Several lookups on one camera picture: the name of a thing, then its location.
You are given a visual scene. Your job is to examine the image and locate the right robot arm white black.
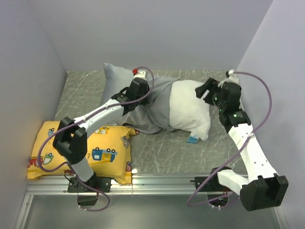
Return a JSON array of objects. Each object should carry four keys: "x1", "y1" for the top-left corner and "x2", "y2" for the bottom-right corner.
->
[{"x1": 195, "y1": 77, "x2": 288, "y2": 211}]

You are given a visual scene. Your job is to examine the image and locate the white pillow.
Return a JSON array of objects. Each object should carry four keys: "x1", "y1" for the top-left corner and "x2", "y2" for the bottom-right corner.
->
[{"x1": 169, "y1": 80, "x2": 211, "y2": 141}]

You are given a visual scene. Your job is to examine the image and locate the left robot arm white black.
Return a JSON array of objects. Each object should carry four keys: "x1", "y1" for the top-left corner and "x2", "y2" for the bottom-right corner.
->
[{"x1": 53, "y1": 76, "x2": 151, "y2": 192}]

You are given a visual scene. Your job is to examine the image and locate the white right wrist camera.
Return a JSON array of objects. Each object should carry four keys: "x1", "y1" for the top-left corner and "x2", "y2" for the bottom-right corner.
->
[{"x1": 217, "y1": 70, "x2": 239, "y2": 88}]

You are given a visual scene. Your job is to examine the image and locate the blue white pillow label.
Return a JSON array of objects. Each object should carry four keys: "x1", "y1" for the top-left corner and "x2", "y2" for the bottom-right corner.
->
[{"x1": 187, "y1": 133, "x2": 199, "y2": 144}]

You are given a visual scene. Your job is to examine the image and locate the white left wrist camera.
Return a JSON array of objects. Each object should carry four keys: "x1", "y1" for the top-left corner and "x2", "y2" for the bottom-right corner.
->
[{"x1": 132, "y1": 68, "x2": 147, "y2": 79}]

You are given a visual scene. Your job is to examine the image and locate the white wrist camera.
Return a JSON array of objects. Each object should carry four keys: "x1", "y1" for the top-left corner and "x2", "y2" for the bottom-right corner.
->
[
  {"x1": 217, "y1": 70, "x2": 239, "y2": 88},
  {"x1": 132, "y1": 68, "x2": 147, "y2": 79}
]

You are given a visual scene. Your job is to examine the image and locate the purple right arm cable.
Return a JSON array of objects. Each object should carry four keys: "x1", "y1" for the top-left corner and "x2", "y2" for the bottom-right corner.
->
[{"x1": 186, "y1": 71, "x2": 273, "y2": 208}]

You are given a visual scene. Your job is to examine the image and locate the aluminium mounting rail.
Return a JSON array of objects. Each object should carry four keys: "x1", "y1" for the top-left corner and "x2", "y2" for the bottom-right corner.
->
[{"x1": 25, "y1": 173, "x2": 209, "y2": 196}]

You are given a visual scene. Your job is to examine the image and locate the yellow cartoon print pillow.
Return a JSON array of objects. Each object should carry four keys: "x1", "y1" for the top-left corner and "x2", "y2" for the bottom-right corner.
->
[{"x1": 27, "y1": 121, "x2": 139, "y2": 185}]

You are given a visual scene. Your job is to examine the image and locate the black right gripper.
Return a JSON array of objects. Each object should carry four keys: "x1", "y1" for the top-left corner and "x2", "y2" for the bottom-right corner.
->
[{"x1": 194, "y1": 77, "x2": 225, "y2": 111}]

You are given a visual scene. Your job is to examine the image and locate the grey pillowcase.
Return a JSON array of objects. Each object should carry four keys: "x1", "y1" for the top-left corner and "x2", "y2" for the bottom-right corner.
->
[{"x1": 100, "y1": 63, "x2": 178, "y2": 134}]

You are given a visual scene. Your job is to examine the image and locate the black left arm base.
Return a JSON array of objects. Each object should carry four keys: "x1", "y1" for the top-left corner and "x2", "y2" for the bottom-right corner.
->
[{"x1": 64, "y1": 170, "x2": 111, "y2": 207}]

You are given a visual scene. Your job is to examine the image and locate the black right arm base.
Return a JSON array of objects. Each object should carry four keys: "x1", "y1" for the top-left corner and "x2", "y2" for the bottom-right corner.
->
[{"x1": 190, "y1": 175, "x2": 239, "y2": 210}]

